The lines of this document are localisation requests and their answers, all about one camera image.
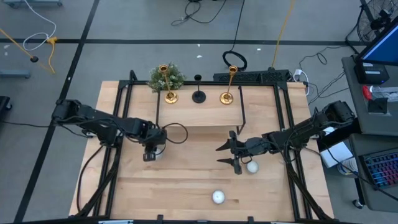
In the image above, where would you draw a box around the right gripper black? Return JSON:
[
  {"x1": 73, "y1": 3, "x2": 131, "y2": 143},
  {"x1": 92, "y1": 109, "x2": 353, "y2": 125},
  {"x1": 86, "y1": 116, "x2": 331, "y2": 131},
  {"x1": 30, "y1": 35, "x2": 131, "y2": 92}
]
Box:
[{"x1": 215, "y1": 130, "x2": 271, "y2": 175}]

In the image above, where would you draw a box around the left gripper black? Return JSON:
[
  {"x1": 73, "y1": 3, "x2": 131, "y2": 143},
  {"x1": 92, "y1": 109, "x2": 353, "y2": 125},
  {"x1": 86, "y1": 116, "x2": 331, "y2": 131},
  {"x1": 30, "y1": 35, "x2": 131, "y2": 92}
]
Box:
[{"x1": 136, "y1": 121, "x2": 168, "y2": 162}]

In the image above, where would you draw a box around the tall gold candlestick holder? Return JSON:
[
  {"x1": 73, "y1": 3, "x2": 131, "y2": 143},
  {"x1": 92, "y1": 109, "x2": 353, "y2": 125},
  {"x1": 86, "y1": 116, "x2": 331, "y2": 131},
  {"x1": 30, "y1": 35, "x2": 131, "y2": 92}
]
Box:
[
  {"x1": 158, "y1": 63, "x2": 179, "y2": 105},
  {"x1": 219, "y1": 64, "x2": 239, "y2": 106}
]

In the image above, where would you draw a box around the short black candlestick holder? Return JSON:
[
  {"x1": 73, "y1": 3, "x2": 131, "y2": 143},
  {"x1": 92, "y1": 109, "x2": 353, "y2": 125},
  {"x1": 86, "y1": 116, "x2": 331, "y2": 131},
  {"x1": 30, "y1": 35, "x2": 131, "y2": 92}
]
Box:
[{"x1": 192, "y1": 73, "x2": 207, "y2": 105}]

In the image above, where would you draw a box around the wooden shelf with black legs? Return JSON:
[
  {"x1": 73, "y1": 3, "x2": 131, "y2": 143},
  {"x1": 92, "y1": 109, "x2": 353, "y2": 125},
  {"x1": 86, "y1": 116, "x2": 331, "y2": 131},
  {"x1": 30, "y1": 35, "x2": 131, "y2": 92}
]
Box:
[{"x1": 155, "y1": 84, "x2": 248, "y2": 135}]

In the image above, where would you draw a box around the green potted plant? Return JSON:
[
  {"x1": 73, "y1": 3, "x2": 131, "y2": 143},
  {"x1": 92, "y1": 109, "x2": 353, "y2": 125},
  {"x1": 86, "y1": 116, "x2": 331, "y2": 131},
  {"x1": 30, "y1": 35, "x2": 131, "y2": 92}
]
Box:
[{"x1": 147, "y1": 62, "x2": 187, "y2": 93}]

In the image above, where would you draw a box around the white power adapter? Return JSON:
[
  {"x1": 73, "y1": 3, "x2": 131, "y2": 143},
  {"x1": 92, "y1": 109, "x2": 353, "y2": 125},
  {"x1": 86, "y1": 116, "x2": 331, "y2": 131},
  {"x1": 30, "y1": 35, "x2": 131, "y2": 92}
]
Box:
[{"x1": 293, "y1": 68, "x2": 311, "y2": 96}]

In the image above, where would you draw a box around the white box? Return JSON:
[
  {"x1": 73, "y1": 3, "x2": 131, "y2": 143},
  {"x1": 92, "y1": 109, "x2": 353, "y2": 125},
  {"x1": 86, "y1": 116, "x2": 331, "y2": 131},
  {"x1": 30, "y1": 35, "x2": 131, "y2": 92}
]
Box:
[{"x1": 320, "y1": 141, "x2": 354, "y2": 169}]

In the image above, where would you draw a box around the grey desk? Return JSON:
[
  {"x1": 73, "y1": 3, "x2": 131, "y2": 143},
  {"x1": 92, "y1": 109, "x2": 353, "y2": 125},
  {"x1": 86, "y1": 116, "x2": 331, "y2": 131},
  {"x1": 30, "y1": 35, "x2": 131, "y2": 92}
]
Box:
[{"x1": 341, "y1": 55, "x2": 398, "y2": 213}]

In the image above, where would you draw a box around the backlit keyboard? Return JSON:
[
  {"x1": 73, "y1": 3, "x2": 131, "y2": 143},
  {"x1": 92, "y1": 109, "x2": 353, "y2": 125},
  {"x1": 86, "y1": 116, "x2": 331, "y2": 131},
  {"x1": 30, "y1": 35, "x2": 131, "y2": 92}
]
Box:
[{"x1": 359, "y1": 147, "x2": 398, "y2": 189}]

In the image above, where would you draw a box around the small black printer box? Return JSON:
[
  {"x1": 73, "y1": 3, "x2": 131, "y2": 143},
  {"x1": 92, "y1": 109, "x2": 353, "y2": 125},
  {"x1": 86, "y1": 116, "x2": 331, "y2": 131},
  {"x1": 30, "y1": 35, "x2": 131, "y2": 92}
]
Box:
[{"x1": 353, "y1": 60, "x2": 390, "y2": 85}]

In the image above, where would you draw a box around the grey cart base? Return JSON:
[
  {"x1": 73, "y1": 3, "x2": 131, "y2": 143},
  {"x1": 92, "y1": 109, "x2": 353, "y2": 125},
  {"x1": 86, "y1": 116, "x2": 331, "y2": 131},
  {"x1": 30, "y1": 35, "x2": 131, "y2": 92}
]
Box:
[{"x1": 2, "y1": 0, "x2": 63, "y2": 9}]

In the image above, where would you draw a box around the computer monitor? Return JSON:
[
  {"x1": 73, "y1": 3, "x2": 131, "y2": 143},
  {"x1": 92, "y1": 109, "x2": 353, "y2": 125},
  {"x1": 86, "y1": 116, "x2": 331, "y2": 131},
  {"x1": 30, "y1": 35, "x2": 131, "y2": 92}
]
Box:
[{"x1": 356, "y1": 17, "x2": 398, "y2": 67}]

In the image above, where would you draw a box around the black standing fan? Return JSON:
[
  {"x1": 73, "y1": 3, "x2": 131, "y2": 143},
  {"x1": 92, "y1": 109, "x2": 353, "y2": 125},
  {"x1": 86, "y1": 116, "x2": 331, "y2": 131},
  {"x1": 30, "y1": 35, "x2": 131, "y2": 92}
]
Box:
[{"x1": 345, "y1": 0, "x2": 398, "y2": 47}]

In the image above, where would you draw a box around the black aluminium rig frame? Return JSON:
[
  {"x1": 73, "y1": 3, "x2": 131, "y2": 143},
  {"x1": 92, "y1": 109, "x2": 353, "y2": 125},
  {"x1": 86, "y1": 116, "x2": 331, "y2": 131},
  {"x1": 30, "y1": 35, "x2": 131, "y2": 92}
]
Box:
[{"x1": 68, "y1": 70, "x2": 336, "y2": 224}]

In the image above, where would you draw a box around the coiled black cable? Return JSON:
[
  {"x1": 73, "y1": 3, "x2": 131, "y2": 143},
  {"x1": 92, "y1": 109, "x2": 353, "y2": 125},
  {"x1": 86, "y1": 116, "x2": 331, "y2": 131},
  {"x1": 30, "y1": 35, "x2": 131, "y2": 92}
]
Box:
[{"x1": 221, "y1": 0, "x2": 248, "y2": 72}]

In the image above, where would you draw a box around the looped thin black cable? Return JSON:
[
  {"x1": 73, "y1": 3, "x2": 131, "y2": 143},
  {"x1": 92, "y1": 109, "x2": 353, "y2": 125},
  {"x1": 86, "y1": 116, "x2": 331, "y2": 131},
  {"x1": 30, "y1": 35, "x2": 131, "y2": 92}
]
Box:
[{"x1": 170, "y1": 0, "x2": 228, "y2": 27}]

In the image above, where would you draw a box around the long yellow cable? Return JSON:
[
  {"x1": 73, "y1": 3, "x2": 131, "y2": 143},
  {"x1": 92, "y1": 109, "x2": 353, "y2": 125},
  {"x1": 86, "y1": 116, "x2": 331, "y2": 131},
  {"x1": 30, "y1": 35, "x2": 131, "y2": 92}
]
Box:
[{"x1": 271, "y1": 0, "x2": 296, "y2": 70}]

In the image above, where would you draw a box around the yellow cable with plug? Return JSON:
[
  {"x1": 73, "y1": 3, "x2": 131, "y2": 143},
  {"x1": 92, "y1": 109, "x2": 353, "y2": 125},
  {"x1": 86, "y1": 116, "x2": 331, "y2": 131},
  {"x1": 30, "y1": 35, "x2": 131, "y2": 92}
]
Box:
[{"x1": 0, "y1": 27, "x2": 59, "y2": 75}]

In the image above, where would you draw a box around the white cable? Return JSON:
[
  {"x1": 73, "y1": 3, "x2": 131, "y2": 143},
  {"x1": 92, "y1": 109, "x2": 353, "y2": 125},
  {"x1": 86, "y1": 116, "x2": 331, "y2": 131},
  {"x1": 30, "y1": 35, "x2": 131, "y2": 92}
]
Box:
[{"x1": 22, "y1": 0, "x2": 57, "y2": 52}]

